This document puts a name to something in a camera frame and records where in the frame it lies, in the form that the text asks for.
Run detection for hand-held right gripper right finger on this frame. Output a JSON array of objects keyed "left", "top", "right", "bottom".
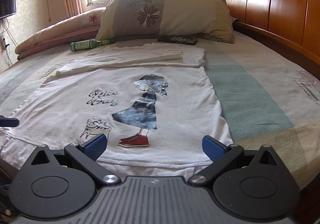
[{"left": 188, "top": 135, "right": 282, "bottom": 186}]

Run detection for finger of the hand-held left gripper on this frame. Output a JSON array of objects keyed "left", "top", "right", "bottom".
[
  {"left": 0, "top": 160, "right": 15, "bottom": 217},
  {"left": 0, "top": 115, "right": 20, "bottom": 127}
]

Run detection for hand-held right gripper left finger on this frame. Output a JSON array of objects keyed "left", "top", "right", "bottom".
[{"left": 30, "top": 133, "right": 122, "bottom": 185}]

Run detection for white long-sleeve printed shirt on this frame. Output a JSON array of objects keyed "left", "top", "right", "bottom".
[{"left": 0, "top": 42, "right": 234, "bottom": 179}]

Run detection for white power strip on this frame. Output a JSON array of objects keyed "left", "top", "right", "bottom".
[{"left": 1, "top": 34, "right": 10, "bottom": 50}]

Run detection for green glass bottle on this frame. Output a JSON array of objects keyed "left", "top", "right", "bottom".
[{"left": 70, "top": 38, "right": 116, "bottom": 52}]

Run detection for folded pink floral quilt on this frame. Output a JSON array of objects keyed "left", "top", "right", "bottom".
[{"left": 14, "top": 7, "right": 107, "bottom": 61}]

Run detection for dark patterned flat packet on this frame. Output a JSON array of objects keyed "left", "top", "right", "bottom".
[{"left": 157, "top": 35, "right": 198, "bottom": 46}]

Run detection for floral patchwork pillow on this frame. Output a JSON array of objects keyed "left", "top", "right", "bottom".
[{"left": 96, "top": 0, "right": 237, "bottom": 44}]

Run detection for wooden headboard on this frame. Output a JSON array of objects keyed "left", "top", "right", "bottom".
[{"left": 211, "top": 0, "right": 320, "bottom": 64}]

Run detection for white power cables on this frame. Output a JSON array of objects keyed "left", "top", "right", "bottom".
[{"left": 0, "top": 17, "right": 16, "bottom": 67}]

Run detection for black wall television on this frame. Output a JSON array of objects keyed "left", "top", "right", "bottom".
[{"left": 0, "top": 0, "right": 17, "bottom": 19}]

